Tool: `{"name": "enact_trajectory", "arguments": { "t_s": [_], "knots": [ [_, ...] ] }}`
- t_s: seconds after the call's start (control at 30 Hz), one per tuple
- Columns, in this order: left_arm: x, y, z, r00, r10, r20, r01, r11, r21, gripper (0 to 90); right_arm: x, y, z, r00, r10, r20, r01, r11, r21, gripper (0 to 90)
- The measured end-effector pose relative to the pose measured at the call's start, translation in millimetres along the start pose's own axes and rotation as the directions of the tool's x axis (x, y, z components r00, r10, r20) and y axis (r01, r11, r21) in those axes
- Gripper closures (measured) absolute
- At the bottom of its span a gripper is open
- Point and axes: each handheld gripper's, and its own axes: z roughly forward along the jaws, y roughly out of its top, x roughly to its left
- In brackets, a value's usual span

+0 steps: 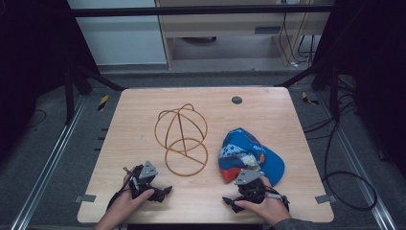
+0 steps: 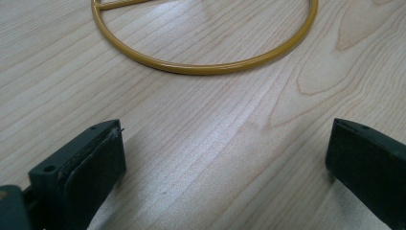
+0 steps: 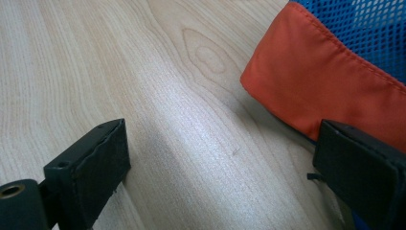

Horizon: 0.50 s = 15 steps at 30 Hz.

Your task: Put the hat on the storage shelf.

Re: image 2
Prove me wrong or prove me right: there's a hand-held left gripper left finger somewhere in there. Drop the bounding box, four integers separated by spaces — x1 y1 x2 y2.
28 119 127 230

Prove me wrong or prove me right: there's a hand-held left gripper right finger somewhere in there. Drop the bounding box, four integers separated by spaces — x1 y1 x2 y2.
325 117 406 230

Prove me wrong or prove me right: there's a gold metal wire ring stand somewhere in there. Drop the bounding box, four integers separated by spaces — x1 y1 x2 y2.
90 0 320 77

